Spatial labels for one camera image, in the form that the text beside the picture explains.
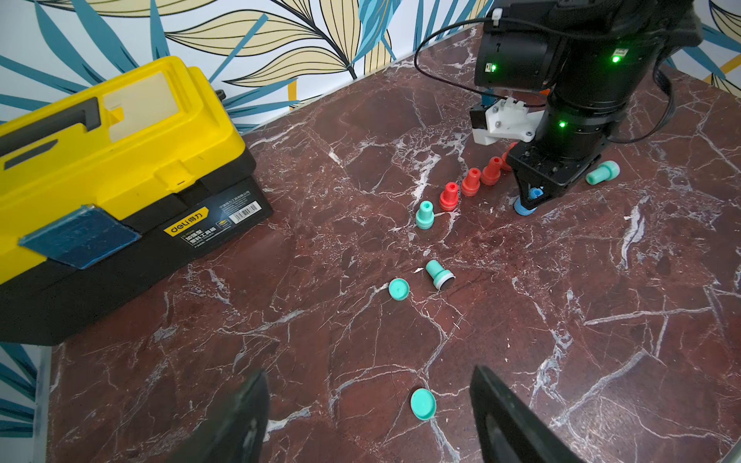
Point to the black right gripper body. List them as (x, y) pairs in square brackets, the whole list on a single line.
[(541, 179)]

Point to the green cap left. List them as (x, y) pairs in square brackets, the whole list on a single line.
[(423, 404)]

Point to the green stamp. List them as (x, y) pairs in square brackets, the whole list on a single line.
[(440, 276), (606, 171), (425, 215)]

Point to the green cap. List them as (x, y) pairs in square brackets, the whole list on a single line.
[(399, 289), (423, 404)]

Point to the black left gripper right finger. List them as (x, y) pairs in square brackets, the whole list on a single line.
[(508, 430)]

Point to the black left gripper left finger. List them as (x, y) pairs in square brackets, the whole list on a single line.
[(236, 430)]

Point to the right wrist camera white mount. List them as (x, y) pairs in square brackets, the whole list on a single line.
[(505, 119)]

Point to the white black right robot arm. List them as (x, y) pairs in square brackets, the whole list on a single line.
[(591, 56)]

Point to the green cap top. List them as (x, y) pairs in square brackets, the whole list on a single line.
[(399, 289)]

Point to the yellow black toolbox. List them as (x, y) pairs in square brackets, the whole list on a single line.
[(113, 189)]

